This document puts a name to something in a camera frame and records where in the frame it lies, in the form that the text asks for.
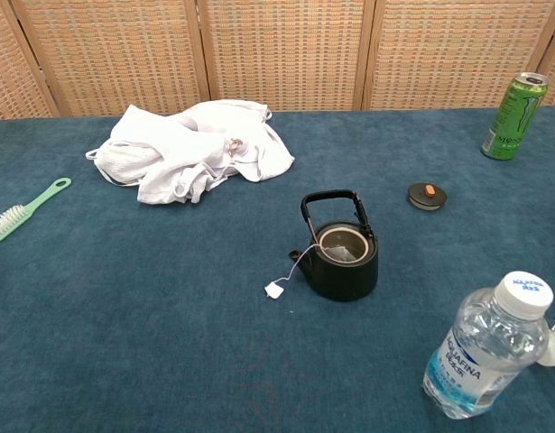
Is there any tea bag with green tag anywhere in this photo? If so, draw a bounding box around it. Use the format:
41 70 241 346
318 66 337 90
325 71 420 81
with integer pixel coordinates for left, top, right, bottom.
264 242 357 299

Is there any black cast iron teapot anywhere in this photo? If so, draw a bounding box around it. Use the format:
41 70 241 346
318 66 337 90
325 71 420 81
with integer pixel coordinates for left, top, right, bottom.
289 189 380 302

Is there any black teapot lid orange knob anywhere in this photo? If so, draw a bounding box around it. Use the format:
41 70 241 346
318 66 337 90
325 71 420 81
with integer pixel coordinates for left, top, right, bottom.
406 181 449 212

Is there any crumpled white cloth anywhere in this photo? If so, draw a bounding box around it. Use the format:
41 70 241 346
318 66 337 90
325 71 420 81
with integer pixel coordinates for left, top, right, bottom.
85 98 296 205

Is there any blue felt table mat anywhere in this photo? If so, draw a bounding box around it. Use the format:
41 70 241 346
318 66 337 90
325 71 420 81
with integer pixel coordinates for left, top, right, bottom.
0 106 555 433

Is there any clear water bottle white cap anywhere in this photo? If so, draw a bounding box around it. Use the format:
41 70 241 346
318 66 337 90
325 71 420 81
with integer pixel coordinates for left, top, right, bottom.
421 270 555 420

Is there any green energy drink can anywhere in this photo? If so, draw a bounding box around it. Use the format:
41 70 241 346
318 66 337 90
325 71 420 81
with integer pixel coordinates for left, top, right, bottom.
480 71 551 161

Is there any mint green hairbrush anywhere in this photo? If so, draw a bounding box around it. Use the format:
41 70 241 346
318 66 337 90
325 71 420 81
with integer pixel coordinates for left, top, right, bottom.
0 177 73 244

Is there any clear bottle green label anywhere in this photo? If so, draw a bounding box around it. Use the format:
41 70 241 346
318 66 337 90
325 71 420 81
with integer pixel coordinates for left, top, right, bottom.
536 310 555 367

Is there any woven folding screen wooden frame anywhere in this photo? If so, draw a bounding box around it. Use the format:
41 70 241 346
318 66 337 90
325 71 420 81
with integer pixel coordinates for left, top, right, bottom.
0 0 555 122

